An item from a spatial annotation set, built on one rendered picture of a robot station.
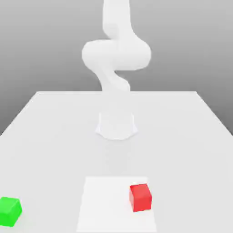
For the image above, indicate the small red cube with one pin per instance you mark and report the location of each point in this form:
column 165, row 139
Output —
column 141, row 198

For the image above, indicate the small green cube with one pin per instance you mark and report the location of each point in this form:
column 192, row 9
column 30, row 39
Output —
column 9, row 212

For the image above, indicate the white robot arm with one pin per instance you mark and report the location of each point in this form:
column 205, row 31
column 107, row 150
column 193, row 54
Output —
column 116, row 54

